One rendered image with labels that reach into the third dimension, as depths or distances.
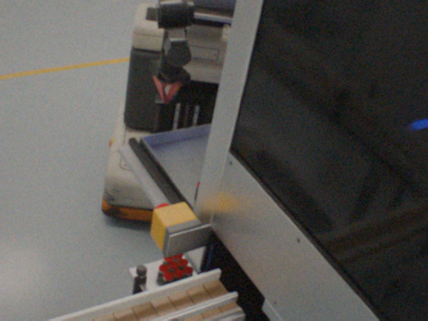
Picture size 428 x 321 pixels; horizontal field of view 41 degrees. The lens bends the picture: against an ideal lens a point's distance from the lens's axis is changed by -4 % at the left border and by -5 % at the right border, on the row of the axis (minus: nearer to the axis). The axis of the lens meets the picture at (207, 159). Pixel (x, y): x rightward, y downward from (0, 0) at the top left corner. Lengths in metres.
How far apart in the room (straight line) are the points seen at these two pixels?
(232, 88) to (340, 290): 0.38
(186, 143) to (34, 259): 1.06
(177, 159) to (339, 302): 0.77
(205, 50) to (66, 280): 1.04
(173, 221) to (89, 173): 1.75
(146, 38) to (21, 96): 1.19
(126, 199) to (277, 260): 1.54
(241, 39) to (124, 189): 1.56
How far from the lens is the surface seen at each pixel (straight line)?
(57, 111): 3.30
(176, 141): 1.61
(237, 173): 1.04
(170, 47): 1.34
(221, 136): 1.06
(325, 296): 0.93
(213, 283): 1.19
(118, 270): 2.43
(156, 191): 1.44
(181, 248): 1.17
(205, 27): 2.16
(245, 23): 0.96
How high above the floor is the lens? 1.81
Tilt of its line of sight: 36 degrees down
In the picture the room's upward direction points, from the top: 12 degrees clockwise
